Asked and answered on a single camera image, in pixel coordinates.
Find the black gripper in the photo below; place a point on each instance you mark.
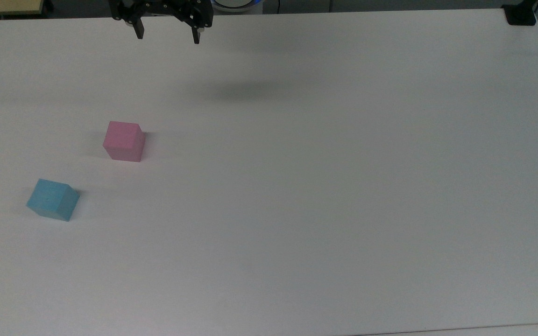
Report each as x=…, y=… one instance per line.
x=161, y=8

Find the blue cube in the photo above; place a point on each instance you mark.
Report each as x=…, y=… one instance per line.
x=52, y=199

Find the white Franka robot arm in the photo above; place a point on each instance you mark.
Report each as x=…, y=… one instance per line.
x=237, y=3

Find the pink cube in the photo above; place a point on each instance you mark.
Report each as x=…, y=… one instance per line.
x=124, y=141

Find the yellow wooden board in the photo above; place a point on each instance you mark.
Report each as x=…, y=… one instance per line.
x=5, y=7

